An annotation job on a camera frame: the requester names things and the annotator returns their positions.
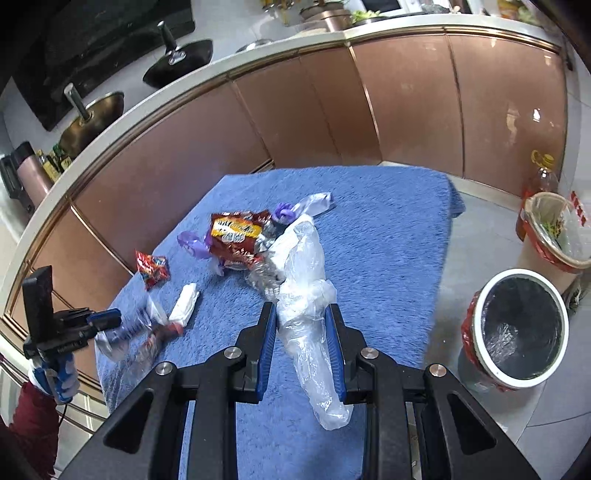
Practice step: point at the clear plastic bag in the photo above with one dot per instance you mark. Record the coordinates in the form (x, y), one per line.
(292, 276)

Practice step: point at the black wok pan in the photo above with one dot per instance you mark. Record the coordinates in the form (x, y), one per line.
(178, 60)

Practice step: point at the small red snack packet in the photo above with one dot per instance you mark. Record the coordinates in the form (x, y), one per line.
(153, 269)

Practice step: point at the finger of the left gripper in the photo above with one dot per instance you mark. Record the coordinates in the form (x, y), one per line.
(105, 320)

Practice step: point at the blue white milk carton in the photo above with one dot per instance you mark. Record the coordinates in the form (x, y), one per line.
(114, 343)

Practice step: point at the cooking oil bottle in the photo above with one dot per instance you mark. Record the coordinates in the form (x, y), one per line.
(544, 180)

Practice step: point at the pink thermos bottle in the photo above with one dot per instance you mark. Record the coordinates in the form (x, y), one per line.
(31, 173)

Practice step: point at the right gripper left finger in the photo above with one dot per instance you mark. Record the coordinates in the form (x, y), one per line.
(143, 437)

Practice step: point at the copper cooking pot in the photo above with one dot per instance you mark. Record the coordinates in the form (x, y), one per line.
(331, 15)

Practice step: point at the white kitchen countertop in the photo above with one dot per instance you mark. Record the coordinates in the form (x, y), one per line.
(166, 100)

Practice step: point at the red beige trash bin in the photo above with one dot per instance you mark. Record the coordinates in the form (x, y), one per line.
(557, 239)

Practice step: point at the blue towel mat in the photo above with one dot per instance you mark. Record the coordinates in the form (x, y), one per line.
(378, 254)

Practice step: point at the brown kitchen cabinets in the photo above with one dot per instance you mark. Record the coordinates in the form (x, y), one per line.
(473, 106)

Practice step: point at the purple clear twisted wrapper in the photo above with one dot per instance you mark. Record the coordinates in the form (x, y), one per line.
(313, 205)

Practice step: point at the white paper napkin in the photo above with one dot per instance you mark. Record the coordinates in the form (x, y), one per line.
(185, 304)

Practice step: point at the black bin white rim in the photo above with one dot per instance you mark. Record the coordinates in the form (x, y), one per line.
(515, 333)

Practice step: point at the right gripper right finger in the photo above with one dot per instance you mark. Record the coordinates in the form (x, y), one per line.
(457, 438)

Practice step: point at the dark red sleeve forearm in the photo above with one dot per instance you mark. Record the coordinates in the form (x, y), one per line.
(35, 428)

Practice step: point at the purple white crumpled wrapper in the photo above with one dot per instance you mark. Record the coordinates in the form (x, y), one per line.
(200, 248)

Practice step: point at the brass wok pan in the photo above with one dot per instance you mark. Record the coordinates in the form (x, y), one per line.
(91, 119)

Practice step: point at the red clear plastic wrapper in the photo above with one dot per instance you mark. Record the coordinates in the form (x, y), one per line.
(157, 338)

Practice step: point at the brown red snack bag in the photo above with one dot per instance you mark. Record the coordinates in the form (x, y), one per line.
(240, 238)

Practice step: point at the blue white gloved left hand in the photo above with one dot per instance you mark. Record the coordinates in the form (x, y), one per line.
(58, 379)

